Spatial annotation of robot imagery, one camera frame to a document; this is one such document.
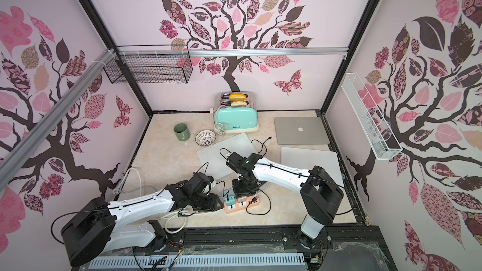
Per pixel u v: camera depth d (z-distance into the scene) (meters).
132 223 0.50
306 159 0.97
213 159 0.97
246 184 0.68
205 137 1.06
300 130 1.10
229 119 1.02
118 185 0.92
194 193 0.69
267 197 0.84
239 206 0.81
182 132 1.04
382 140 0.74
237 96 1.02
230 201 0.78
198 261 0.70
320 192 0.44
